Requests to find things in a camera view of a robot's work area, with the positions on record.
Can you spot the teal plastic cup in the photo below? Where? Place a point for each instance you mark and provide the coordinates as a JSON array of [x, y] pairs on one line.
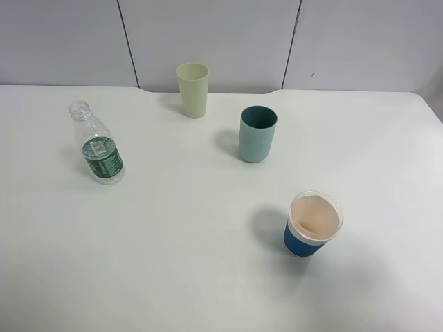
[[256, 132]]

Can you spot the clear bottle green label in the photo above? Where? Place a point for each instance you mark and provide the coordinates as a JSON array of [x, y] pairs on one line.
[[96, 144]]

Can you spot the pale yellow plastic cup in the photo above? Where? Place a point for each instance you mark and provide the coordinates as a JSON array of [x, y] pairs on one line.
[[193, 85]]

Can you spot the blue sleeve paper cup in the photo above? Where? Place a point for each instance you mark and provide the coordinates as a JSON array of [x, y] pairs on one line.
[[314, 219]]

